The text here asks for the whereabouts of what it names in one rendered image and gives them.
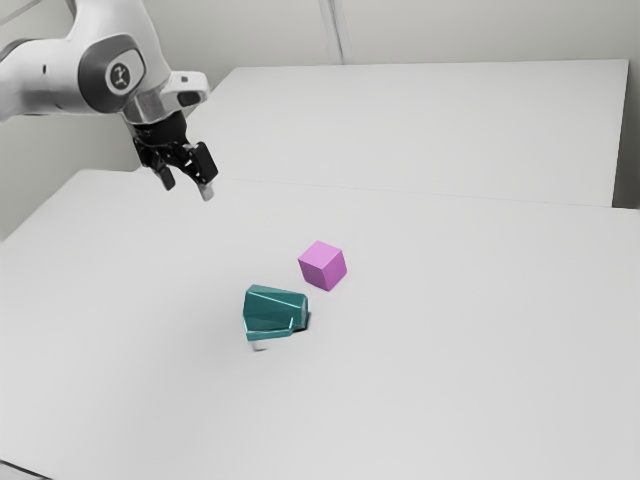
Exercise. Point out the teal faceted mug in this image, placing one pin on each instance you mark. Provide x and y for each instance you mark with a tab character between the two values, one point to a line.
274	314

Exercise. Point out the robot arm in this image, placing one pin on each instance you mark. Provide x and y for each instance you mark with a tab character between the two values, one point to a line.
60	75

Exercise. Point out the pink cube block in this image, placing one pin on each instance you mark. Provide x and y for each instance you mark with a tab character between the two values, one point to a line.
322	265

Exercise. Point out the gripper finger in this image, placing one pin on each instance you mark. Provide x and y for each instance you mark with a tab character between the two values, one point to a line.
167	179
204	167

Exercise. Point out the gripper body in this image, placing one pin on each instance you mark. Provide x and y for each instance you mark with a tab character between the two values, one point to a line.
161	137

